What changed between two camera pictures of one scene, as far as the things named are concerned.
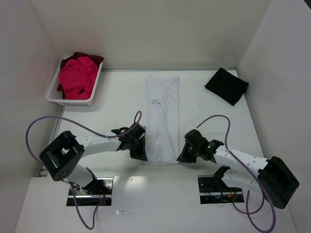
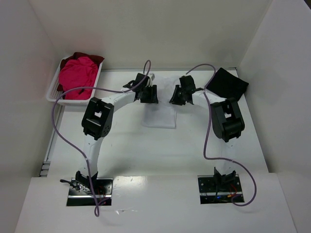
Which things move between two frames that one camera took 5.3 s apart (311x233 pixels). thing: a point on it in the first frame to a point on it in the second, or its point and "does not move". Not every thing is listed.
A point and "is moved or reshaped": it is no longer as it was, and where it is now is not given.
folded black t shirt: (228, 86) does not move
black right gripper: (185, 151) to (178, 96)
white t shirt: (162, 124) is moved or reshaped
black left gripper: (137, 149) to (149, 94)
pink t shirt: (77, 77) does not move
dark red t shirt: (95, 58) does not move
